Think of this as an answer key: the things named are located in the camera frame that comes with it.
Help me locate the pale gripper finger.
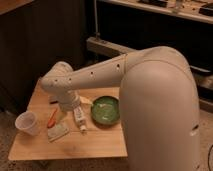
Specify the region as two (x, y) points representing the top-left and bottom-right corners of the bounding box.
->
(80, 96), (93, 105)

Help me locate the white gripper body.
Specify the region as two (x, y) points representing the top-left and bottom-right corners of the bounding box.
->
(58, 92), (81, 112)

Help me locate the white bottle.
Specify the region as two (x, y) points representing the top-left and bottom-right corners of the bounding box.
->
(74, 107), (87, 132)

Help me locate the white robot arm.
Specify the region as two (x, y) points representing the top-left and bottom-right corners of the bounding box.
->
(41, 46), (200, 171)

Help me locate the dark grey rectangular block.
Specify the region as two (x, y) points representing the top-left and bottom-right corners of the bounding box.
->
(49, 96), (57, 104)

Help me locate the green bowl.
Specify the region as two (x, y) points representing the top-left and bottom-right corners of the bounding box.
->
(91, 96), (120, 125)

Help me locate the orange carrot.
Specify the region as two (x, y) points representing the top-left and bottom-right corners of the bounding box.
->
(47, 108), (58, 128)

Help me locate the beige sponge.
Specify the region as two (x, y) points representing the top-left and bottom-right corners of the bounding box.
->
(47, 122), (69, 142)

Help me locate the wooden table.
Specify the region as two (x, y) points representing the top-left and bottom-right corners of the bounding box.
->
(8, 83), (127, 160)

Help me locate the clear plastic cup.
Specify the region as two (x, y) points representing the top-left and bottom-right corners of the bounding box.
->
(15, 111), (39, 136)

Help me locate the grey metal beam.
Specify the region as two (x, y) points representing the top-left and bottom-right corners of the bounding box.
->
(85, 36), (213, 84)

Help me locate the background shelf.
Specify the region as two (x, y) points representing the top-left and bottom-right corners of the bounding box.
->
(100, 0), (213, 24)

